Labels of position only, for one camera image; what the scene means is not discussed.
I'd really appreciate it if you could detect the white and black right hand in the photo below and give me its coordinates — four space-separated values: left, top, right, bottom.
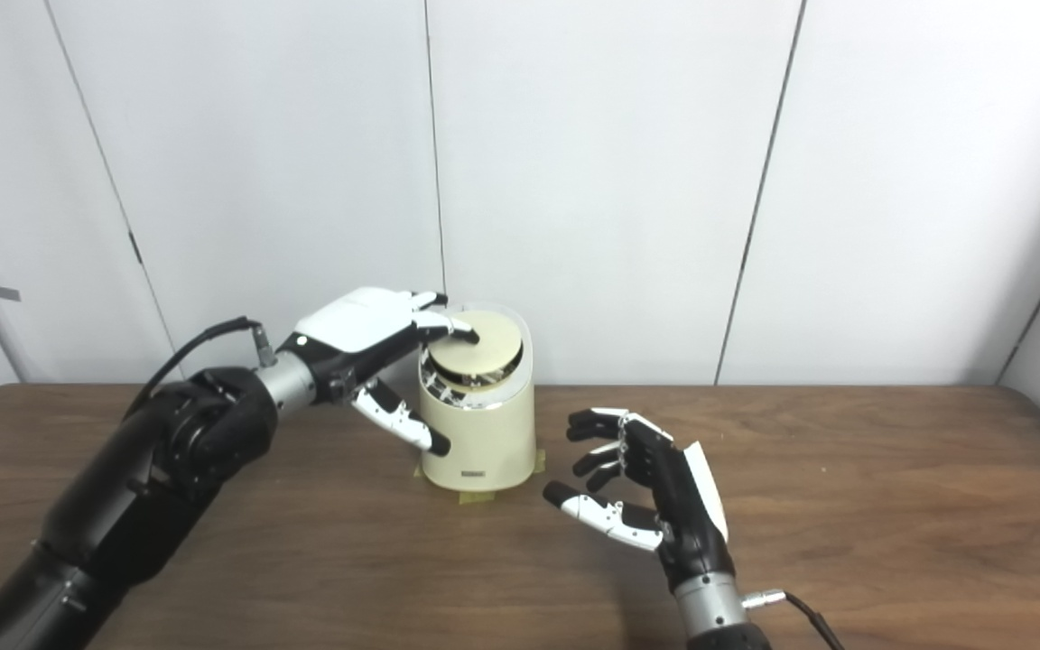
543 407 738 597

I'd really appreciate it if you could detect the white and black left hand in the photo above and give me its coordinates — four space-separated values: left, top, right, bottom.
278 287 480 457

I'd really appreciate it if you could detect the cream-colored round bin lid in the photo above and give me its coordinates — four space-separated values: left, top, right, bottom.
428 311 524 385

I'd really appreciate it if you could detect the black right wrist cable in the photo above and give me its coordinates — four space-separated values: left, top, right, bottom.
741 589 846 650

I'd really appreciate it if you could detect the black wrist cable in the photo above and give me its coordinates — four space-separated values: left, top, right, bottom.
741 589 846 650
123 317 277 421

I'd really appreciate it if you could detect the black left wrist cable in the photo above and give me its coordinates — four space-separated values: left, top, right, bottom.
123 317 277 421

